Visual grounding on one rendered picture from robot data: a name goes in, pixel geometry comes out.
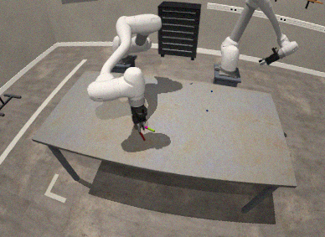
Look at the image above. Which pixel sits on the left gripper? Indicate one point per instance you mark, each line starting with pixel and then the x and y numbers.
pixel 274 57

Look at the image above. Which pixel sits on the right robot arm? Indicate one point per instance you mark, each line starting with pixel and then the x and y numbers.
pixel 132 84

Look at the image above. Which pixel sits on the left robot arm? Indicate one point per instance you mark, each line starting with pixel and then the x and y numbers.
pixel 230 55

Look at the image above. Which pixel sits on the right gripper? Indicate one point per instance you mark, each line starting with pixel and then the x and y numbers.
pixel 140 112

